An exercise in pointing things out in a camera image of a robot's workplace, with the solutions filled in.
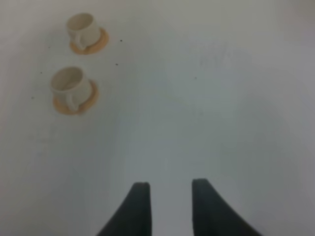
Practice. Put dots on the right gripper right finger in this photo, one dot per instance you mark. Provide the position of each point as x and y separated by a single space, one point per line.
213 216

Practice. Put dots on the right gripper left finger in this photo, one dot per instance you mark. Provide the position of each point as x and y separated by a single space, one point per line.
134 215

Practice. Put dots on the near orange saucer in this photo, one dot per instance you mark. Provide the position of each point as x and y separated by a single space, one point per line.
63 109

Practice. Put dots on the orange saucer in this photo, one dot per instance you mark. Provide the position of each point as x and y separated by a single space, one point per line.
102 42
63 109

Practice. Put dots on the near white teacup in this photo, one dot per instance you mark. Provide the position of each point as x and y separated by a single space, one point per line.
71 87

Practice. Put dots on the white teacup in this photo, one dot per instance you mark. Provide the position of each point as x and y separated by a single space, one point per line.
83 30
71 87

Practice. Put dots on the far orange saucer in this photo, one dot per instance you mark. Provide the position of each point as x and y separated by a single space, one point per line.
102 42

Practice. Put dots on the far white teacup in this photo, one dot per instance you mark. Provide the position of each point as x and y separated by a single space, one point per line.
83 30

